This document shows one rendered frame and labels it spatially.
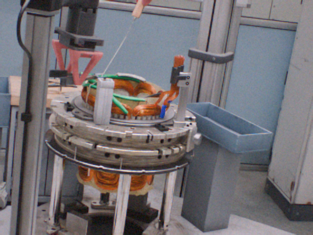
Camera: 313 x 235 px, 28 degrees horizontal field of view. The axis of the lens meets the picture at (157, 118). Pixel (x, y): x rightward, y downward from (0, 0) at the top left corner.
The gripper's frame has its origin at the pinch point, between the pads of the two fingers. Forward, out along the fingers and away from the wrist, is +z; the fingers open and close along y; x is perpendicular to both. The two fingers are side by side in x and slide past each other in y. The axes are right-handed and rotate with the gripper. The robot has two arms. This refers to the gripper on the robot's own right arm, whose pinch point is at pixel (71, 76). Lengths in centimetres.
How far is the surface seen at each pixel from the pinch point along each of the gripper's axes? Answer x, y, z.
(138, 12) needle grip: 12.4, 0.7, -14.8
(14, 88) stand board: 0.7, -29.2, 10.8
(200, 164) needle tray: 39.6, -0.3, 20.6
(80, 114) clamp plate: 1.6, 3.4, 6.9
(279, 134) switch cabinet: 223, -141, 63
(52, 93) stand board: 8.4, -24.1, 10.3
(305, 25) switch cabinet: 217, -136, -4
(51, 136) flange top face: 0.7, -6.3, 15.2
